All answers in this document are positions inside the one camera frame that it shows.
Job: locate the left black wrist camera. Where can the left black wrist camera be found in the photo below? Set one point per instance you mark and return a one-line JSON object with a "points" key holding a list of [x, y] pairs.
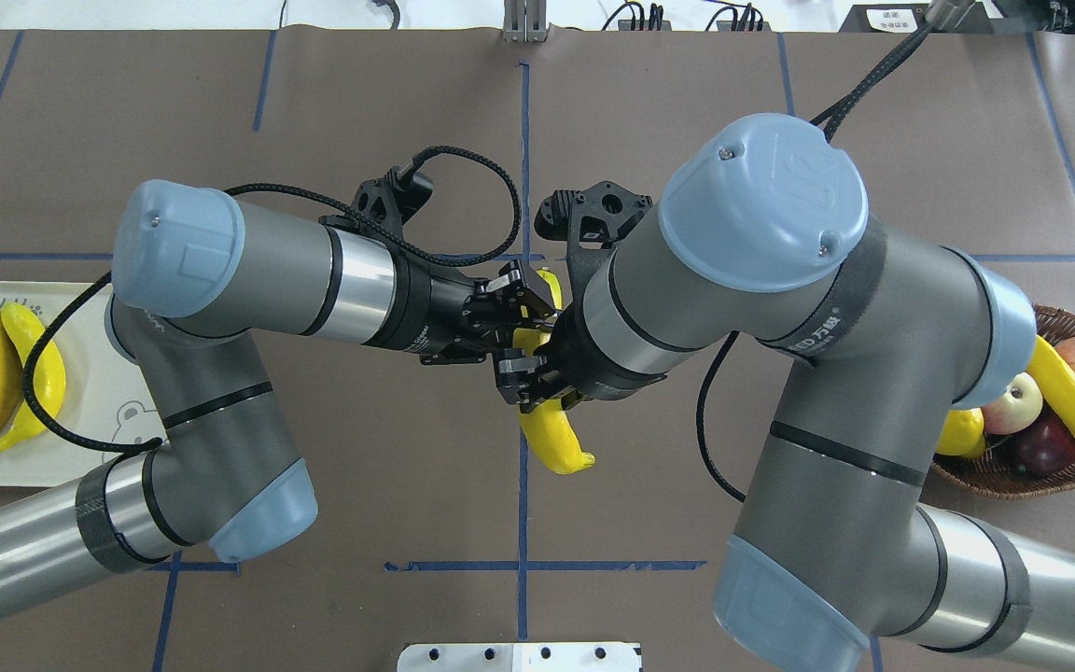
{"points": [[389, 202]]}

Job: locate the yellow lemon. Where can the yellow lemon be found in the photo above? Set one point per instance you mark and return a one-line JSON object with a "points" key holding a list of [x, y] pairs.
{"points": [[963, 435]]}

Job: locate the dark purple fruit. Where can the dark purple fruit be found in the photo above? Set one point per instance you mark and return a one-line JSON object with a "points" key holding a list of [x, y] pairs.
{"points": [[1045, 447]]}

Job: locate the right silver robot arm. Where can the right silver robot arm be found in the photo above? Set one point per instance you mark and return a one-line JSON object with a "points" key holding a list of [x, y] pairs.
{"points": [[768, 231]]}

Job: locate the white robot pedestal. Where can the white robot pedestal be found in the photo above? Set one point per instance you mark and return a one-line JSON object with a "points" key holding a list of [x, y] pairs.
{"points": [[522, 656]]}

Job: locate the aluminium frame post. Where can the aluminium frame post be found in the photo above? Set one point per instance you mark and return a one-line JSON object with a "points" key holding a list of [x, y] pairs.
{"points": [[525, 21]]}

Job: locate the yellow green apple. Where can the yellow green apple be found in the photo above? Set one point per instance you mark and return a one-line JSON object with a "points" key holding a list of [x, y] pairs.
{"points": [[1016, 409]]}

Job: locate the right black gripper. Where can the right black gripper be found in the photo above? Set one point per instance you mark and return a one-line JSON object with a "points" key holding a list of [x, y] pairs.
{"points": [[593, 366]]}

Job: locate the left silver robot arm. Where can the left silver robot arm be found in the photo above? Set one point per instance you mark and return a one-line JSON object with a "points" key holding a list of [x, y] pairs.
{"points": [[194, 273]]}

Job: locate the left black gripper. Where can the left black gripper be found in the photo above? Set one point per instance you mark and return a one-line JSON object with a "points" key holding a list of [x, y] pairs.
{"points": [[437, 315]]}

